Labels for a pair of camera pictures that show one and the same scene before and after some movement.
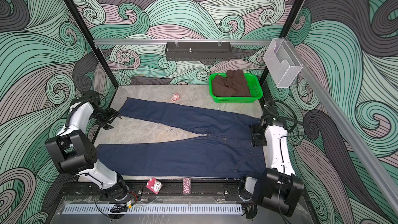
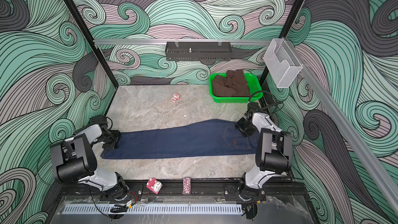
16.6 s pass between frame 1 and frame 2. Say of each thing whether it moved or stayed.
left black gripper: moved
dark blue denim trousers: moved
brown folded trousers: stayed
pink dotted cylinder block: stayed
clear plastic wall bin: stayed
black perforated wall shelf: stayed
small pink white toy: stayed
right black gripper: moved
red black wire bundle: stayed
